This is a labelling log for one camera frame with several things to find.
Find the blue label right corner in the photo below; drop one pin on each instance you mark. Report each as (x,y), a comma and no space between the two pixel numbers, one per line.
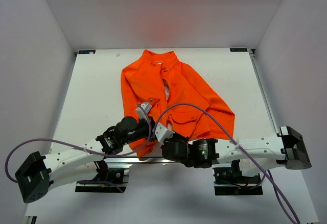
(238,49)

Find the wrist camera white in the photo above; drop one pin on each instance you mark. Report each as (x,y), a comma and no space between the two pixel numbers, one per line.
(143,109)
(162,133)

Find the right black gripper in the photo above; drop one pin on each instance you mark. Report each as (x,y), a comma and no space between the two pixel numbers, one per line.
(175,135)

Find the blue label corner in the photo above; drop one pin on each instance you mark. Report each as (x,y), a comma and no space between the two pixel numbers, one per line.
(86,52)
(238,49)

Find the blue label left corner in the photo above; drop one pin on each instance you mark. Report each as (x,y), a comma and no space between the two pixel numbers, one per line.
(86,52)

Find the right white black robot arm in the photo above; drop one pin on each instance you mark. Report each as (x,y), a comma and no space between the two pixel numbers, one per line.
(288,141)

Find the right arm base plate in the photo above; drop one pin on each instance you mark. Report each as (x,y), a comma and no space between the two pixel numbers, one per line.
(225,184)

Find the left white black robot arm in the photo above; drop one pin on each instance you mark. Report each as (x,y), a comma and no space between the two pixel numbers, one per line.
(39,173)

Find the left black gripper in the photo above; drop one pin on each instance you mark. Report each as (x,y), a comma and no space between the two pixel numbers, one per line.
(145,123)

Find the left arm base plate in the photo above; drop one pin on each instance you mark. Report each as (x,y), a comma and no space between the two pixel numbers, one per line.
(112,178)

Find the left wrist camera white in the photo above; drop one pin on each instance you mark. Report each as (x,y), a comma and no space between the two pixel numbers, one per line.
(143,109)

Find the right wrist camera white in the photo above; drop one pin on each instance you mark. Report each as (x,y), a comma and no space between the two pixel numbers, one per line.
(162,133)

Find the orange jacket pink lining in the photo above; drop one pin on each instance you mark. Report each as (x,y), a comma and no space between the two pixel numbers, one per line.
(180,98)

